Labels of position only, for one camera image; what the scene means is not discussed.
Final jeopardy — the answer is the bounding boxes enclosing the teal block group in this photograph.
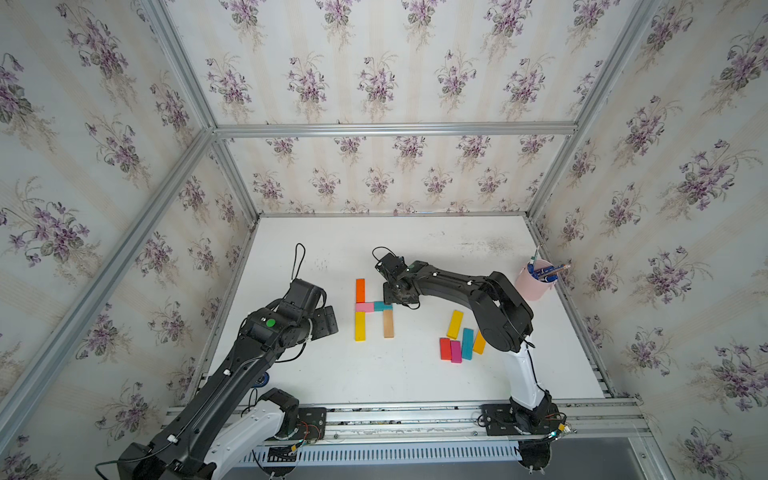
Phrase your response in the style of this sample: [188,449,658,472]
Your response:
[373,301,393,312]
[461,328,475,361]

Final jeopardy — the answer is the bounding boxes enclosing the natural wood block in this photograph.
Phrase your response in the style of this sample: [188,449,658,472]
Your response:
[382,309,395,339]

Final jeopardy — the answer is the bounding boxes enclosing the yellow block group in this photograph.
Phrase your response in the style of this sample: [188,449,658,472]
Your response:
[446,310,464,340]
[354,312,367,342]

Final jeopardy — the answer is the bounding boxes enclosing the pink block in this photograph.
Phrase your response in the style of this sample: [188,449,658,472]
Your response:
[355,302,375,313]

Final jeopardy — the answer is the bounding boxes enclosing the magenta block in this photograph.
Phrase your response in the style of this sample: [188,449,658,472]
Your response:
[450,340,463,364]

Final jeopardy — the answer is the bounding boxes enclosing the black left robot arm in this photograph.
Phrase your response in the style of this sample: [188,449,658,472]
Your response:
[116,279,338,479]

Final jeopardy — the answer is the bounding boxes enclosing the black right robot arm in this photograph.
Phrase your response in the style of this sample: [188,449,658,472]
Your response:
[375,252,559,426]

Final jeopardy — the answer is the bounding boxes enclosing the red block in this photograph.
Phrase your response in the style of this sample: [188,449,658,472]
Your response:
[439,338,452,361]

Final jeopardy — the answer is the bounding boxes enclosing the amber orange block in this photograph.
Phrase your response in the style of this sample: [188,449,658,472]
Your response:
[472,331,486,355]

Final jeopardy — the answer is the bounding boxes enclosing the pink pen cup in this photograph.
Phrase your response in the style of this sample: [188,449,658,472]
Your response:
[514,259,557,301]

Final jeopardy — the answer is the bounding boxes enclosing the white vent grille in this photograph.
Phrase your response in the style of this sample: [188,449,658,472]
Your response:
[235,441,522,468]

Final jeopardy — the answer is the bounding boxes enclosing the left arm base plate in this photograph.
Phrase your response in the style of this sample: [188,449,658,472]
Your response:
[269,407,328,443]

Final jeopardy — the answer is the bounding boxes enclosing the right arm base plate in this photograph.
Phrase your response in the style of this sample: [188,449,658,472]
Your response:
[476,400,567,437]

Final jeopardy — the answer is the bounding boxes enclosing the aluminium front rail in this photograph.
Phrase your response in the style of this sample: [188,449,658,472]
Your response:
[255,398,652,448]

